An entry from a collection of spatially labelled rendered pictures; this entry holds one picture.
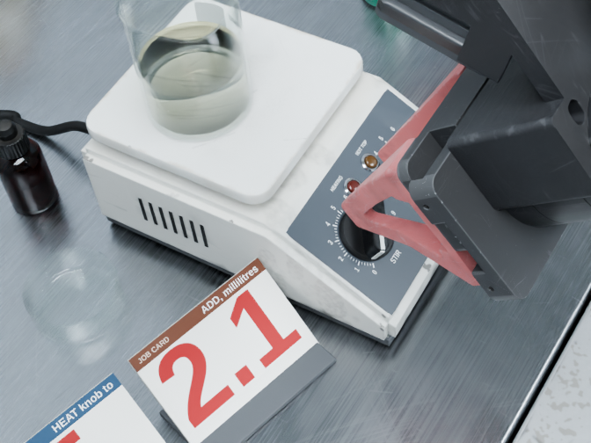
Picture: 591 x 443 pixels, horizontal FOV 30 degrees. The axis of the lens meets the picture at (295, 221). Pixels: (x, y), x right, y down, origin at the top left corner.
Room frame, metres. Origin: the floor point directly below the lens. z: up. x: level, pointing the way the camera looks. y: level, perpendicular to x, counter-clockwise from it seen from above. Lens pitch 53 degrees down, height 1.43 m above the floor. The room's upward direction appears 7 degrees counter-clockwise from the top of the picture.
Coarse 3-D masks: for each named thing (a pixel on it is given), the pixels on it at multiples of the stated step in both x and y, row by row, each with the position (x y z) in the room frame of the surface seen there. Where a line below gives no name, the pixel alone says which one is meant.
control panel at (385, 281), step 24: (384, 96) 0.44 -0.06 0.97; (384, 120) 0.42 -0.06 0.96; (360, 144) 0.41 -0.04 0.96; (384, 144) 0.41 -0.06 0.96; (336, 168) 0.39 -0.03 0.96; (360, 168) 0.39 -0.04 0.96; (336, 192) 0.37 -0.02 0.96; (312, 216) 0.36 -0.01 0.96; (336, 216) 0.36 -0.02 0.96; (408, 216) 0.37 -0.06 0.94; (312, 240) 0.35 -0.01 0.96; (336, 240) 0.35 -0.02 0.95; (336, 264) 0.34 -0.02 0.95; (360, 264) 0.34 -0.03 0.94; (384, 264) 0.34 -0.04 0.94; (408, 264) 0.34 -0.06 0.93; (360, 288) 0.32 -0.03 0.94; (384, 288) 0.33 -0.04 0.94; (408, 288) 0.33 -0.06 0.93
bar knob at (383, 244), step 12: (348, 216) 0.36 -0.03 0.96; (348, 228) 0.35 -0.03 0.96; (360, 228) 0.35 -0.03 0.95; (348, 240) 0.35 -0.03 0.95; (360, 240) 0.35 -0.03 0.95; (372, 240) 0.34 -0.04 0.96; (384, 240) 0.34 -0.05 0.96; (360, 252) 0.34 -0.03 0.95; (372, 252) 0.34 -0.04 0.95; (384, 252) 0.34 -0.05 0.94
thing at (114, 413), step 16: (112, 400) 0.28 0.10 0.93; (96, 416) 0.27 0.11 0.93; (112, 416) 0.27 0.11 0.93; (128, 416) 0.27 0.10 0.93; (64, 432) 0.26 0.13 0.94; (80, 432) 0.26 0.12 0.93; (96, 432) 0.27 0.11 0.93; (112, 432) 0.27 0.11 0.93; (128, 432) 0.27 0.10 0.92; (144, 432) 0.27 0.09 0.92
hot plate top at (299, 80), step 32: (256, 32) 0.48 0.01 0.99; (288, 32) 0.48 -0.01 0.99; (256, 64) 0.45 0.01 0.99; (288, 64) 0.45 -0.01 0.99; (320, 64) 0.45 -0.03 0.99; (352, 64) 0.44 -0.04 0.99; (128, 96) 0.44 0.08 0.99; (256, 96) 0.43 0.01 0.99; (288, 96) 0.43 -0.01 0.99; (320, 96) 0.42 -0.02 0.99; (96, 128) 0.42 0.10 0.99; (128, 128) 0.42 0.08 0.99; (256, 128) 0.40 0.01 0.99; (288, 128) 0.40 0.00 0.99; (320, 128) 0.40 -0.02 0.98; (160, 160) 0.39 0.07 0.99; (192, 160) 0.39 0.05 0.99; (224, 160) 0.39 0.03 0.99; (256, 160) 0.38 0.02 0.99; (288, 160) 0.38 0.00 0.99; (224, 192) 0.37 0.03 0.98; (256, 192) 0.36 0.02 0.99
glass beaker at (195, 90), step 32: (128, 0) 0.44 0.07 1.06; (160, 0) 0.45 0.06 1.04; (192, 0) 0.46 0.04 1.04; (224, 0) 0.45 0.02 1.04; (128, 32) 0.41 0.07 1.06; (224, 32) 0.41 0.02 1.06; (160, 64) 0.40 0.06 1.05; (192, 64) 0.40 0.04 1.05; (224, 64) 0.40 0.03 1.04; (160, 96) 0.40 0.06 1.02; (192, 96) 0.40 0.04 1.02; (224, 96) 0.40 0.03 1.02; (160, 128) 0.41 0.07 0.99; (192, 128) 0.40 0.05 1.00; (224, 128) 0.40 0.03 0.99
